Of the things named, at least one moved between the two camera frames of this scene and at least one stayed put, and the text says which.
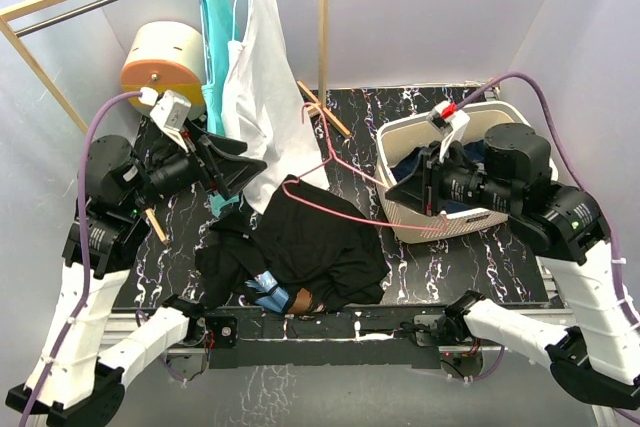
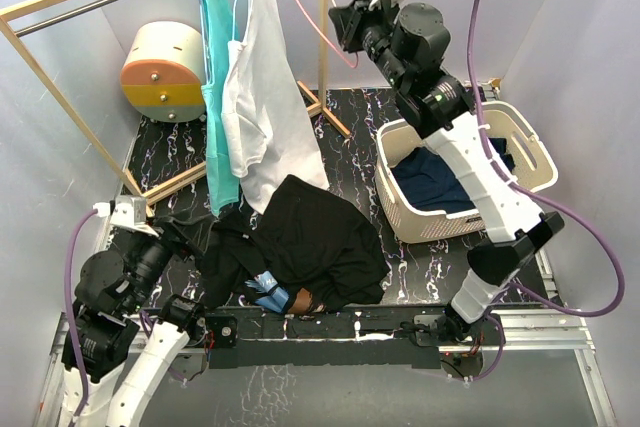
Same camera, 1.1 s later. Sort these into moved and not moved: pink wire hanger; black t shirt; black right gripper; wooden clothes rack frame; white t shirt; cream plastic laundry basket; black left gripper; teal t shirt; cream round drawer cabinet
Moved: black right gripper; black left gripper; pink wire hanger
Not moved: black t shirt; cream round drawer cabinet; cream plastic laundry basket; wooden clothes rack frame; teal t shirt; white t shirt
